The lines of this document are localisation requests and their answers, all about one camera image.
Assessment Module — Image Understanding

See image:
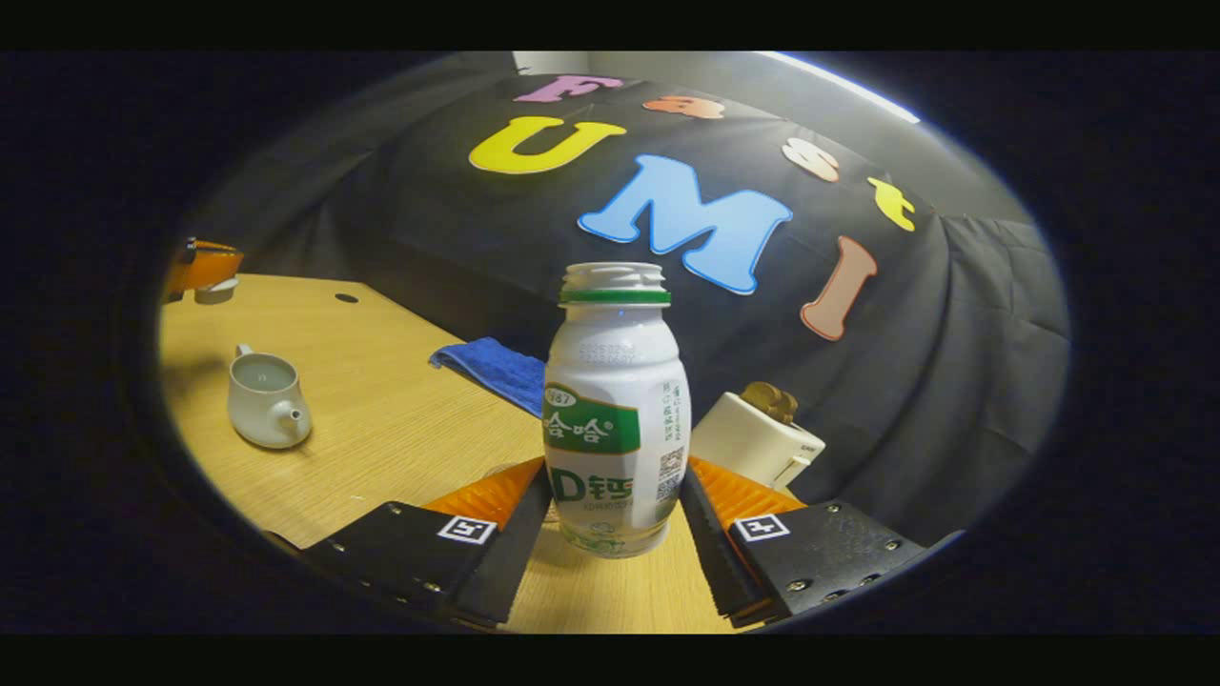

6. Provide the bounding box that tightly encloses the black backdrop cloth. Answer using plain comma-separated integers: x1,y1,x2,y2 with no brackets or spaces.
186,71,1073,549

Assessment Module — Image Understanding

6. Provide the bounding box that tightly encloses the white water bottle green label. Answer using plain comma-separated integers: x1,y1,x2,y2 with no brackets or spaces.
541,262,692,560

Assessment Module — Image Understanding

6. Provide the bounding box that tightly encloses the blue towel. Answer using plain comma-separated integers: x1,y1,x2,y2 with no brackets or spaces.
428,336,546,418

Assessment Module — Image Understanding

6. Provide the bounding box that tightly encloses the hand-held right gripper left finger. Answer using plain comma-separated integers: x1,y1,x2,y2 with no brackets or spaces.
303,455,554,632

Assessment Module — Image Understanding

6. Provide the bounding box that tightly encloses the white toaster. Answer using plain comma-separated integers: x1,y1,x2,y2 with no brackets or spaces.
688,391,826,494

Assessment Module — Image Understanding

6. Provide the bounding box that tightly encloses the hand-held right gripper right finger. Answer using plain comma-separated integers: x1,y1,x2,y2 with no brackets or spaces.
679,455,927,630

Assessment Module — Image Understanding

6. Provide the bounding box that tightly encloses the white ceramic teacup with spout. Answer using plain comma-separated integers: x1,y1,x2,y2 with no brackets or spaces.
227,344,314,451

